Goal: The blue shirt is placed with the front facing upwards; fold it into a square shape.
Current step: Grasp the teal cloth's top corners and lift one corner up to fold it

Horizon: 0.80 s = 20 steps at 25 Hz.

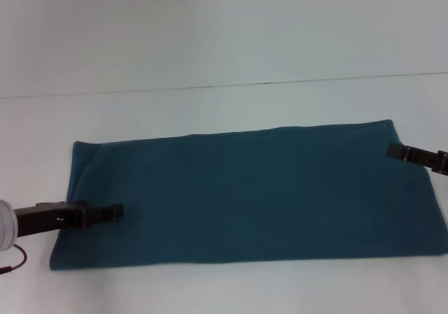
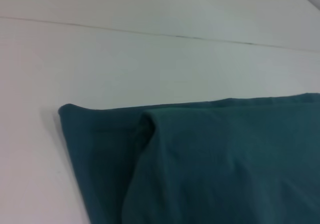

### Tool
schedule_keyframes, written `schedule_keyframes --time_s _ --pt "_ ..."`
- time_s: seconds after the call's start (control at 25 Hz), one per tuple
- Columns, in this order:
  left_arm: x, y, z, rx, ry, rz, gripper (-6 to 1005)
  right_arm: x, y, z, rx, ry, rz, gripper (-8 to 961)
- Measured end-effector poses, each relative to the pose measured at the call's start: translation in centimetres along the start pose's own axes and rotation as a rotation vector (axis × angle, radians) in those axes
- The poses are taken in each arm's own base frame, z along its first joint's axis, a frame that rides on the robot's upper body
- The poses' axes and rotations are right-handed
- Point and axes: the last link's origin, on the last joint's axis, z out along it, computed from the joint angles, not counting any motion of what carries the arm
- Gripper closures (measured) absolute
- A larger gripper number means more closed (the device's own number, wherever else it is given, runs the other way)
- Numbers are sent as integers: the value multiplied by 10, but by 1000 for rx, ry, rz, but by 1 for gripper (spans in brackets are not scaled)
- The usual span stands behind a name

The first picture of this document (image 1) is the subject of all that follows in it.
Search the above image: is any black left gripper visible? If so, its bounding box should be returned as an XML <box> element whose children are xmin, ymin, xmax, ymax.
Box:
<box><xmin>12</xmin><ymin>200</ymin><xmax>125</xmax><ymax>238</ymax></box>

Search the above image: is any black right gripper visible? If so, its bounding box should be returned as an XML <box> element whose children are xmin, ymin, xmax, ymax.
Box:
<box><xmin>386</xmin><ymin>142</ymin><xmax>448</xmax><ymax>177</ymax></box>

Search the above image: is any teal t-shirt with FREE print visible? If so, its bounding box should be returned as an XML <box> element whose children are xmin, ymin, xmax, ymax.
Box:
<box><xmin>48</xmin><ymin>118</ymin><xmax>448</xmax><ymax>272</ymax></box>

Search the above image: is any left arm gripper cable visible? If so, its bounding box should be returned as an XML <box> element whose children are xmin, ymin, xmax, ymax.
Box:
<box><xmin>0</xmin><ymin>243</ymin><xmax>29</xmax><ymax>276</ymax></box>

